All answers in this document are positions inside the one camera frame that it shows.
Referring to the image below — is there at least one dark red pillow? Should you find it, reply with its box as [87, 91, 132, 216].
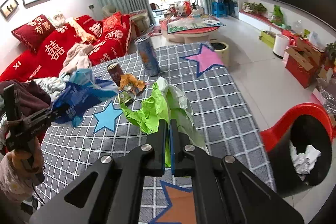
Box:
[11, 15, 56, 53]

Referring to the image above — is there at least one round coffee table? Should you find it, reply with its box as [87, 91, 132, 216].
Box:
[160, 15, 225, 44]

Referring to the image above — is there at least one white paper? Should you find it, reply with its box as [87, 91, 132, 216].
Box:
[289, 141, 321, 176]

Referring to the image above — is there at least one blue snack box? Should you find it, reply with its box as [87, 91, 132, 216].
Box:
[134, 35, 159, 76]

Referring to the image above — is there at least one grey checkered table cloth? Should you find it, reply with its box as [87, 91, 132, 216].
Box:
[32, 42, 276, 224]

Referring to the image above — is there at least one black trash bin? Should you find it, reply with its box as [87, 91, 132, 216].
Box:
[268, 115, 332, 197]

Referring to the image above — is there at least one blue plastic bag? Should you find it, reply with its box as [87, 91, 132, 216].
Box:
[52, 69, 118, 127]

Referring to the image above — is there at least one green plastic bag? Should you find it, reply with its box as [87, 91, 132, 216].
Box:
[120, 77, 209, 152]

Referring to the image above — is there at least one left hand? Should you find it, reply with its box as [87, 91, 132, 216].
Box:
[6, 137, 45, 180]

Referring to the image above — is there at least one brown drink can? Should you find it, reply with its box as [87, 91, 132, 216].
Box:
[107, 63, 123, 87]

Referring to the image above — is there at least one red sofa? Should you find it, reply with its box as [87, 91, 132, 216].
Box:
[1, 11, 132, 82]

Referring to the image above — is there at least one white cylindrical bin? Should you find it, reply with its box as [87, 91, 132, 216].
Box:
[273, 34, 290, 59]

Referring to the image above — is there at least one beige small trash bin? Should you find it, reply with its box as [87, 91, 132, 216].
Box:
[211, 42, 230, 67]

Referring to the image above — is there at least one orange snack wrapper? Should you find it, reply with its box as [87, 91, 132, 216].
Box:
[120, 74, 146, 96]

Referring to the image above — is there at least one pink white blanket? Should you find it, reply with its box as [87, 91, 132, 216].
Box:
[59, 43, 93, 76]

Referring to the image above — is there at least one red cardboard gift box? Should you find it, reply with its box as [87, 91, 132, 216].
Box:
[285, 37, 325, 88]

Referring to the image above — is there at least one blue plastic stool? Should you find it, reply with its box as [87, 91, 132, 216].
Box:
[212, 2, 228, 18]

